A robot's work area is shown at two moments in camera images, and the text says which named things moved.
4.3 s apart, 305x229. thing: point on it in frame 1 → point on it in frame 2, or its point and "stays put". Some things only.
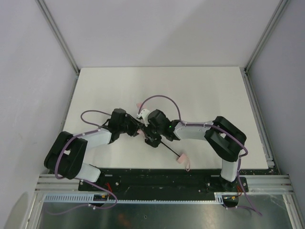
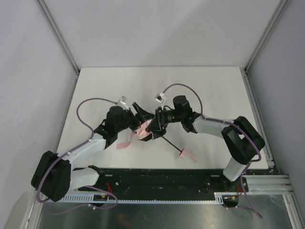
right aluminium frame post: (281, 6) stays put
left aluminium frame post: (57, 35) stays put
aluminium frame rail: (265, 184) stays put
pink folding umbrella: (181, 158) → (141, 130)
